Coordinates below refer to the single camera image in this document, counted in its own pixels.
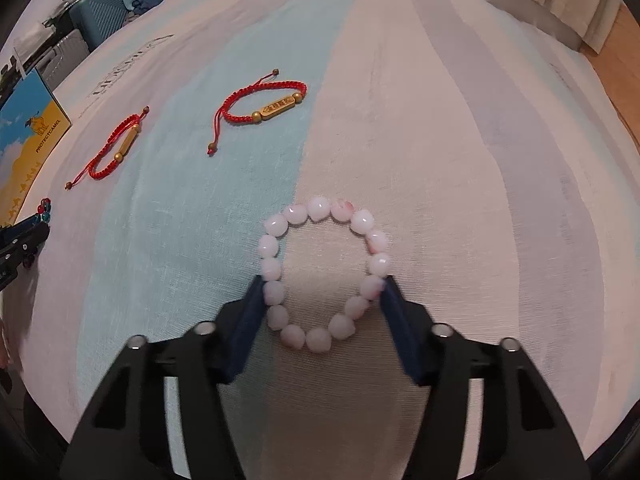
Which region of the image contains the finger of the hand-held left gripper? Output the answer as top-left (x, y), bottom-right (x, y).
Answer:
top-left (0, 213), bottom-right (47, 242)
top-left (0, 222), bottom-right (52, 292)

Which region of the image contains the pink white bead bracelet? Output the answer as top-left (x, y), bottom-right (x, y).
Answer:
top-left (257, 196), bottom-right (392, 354)

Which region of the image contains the red cord bracelet gold plate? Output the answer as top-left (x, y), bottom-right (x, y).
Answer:
top-left (207, 68), bottom-right (307, 157)

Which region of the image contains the wooden headboard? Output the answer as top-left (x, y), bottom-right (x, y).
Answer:
top-left (579, 2), bottom-right (640, 158)

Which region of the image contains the red cord bracelet gold tube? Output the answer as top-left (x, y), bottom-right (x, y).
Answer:
top-left (64, 105), bottom-right (151, 192)

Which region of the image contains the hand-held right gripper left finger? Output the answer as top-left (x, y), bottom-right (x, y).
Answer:
top-left (60, 275), bottom-right (266, 480)

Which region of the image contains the blue and yellow cardboard box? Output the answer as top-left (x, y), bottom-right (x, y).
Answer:
top-left (0, 67), bottom-right (74, 229)

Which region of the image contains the multicolour bead bracelet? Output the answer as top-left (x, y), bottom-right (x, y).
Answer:
top-left (22, 197), bottom-right (55, 267)

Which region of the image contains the teal ribbed suitcase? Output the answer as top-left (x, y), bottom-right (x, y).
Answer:
top-left (69, 0), bottom-right (127, 52)

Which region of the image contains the striped bed blanket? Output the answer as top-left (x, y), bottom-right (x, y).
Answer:
top-left (0, 0), bottom-right (632, 480)

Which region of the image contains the silver suitcase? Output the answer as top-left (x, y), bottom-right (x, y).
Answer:
top-left (14, 27), bottom-right (92, 88)

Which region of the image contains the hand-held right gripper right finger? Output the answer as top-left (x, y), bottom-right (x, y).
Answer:
top-left (377, 275), bottom-right (590, 480)

